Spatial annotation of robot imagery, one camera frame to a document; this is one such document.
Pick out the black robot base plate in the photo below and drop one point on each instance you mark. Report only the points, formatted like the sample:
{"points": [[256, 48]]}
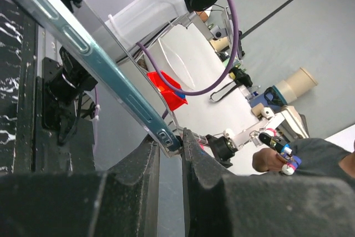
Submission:
{"points": [[55, 134]]}

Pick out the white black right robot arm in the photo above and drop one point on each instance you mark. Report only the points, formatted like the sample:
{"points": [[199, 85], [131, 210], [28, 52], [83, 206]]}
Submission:
{"points": [[117, 25]]}

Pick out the red plastic bin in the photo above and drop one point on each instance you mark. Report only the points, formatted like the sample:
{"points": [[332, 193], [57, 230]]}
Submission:
{"points": [[173, 99]]}

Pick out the person's hand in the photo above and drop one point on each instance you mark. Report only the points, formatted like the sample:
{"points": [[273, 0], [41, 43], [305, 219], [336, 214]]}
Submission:
{"points": [[267, 160]]}

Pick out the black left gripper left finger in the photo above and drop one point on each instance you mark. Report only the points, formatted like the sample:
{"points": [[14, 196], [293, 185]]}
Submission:
{"points": [[122, 201]]}

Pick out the cardboard tape roll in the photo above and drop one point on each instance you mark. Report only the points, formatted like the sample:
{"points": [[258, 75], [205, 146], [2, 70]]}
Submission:
{"points": [[296, 85]]}

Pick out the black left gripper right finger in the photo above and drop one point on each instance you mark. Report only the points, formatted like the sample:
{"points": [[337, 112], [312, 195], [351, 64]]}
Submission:
{"points": [[219, 203]]}

